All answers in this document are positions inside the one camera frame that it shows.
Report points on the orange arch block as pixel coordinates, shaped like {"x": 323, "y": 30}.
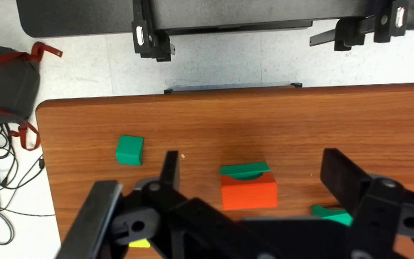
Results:
{"x": 247, "y": 194}

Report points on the yellow cube block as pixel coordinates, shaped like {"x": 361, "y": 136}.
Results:
{"x": 139, "y": 243}

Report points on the green rectangular block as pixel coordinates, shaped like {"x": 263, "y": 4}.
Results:
{"x": 243, "y": 170}

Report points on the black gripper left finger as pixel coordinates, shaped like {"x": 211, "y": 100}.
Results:
{"x": 169, "y": 170}

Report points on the green arch block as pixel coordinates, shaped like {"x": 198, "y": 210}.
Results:
{"x": 338, "y": 217}

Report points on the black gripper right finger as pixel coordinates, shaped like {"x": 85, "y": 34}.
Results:
{"x": 343, "y": 174}

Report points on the green wedge block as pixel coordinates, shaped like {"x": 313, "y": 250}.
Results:
{"x": 129, "y": 149}

